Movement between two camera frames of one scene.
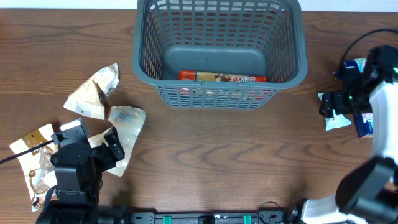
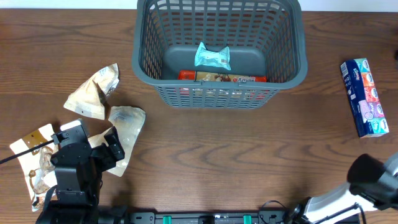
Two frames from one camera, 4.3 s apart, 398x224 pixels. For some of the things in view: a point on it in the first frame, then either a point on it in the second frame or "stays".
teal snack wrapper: (336, 120) to (204, 56)
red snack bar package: (222, 77) stays
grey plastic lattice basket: (219, 54) stays
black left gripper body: (104, 157) stays
